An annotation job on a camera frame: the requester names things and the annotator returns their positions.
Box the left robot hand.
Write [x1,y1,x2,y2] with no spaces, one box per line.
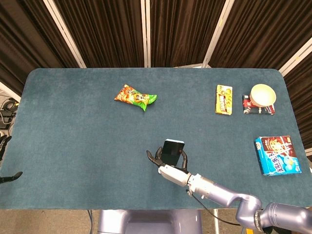
[0,135,23,185]

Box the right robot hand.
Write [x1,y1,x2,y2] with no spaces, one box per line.
[146,146,193,187]

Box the black glossy rectangular box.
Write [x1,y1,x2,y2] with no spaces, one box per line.
[161,138,185,167]

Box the purple robot base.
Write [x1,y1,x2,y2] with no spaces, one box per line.
[97,209,203,234]

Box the blue felt table cover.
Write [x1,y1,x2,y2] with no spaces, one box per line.
[0,67,312,210]

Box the green orange snack bag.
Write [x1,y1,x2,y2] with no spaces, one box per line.
[114,84,158,112]

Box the yellow snack box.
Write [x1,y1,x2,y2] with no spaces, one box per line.
[214,84,233,116]

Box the dark red navy box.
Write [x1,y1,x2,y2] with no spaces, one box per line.
[241,94,275,115]

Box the blue cookie box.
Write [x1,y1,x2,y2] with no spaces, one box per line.
[254,135,302,176]

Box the cream bowl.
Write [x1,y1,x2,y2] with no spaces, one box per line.
[250,83,277,108]

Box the brown curtain panel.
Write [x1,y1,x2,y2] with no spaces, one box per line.
[149,0,228,68]
[283,43,312,156]
[0,0,82,97]
[55,0,147,68]
[209,0,312,69]

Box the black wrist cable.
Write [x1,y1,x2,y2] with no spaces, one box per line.
[185,189,242,226]

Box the black floor cable bundle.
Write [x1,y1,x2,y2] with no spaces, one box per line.
[0,97,20,130]

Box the white partition post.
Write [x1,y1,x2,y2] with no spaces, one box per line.
[278,36,312,75]
[203,0,235,68]
[140,0,152,68]
[43,0,87,68]

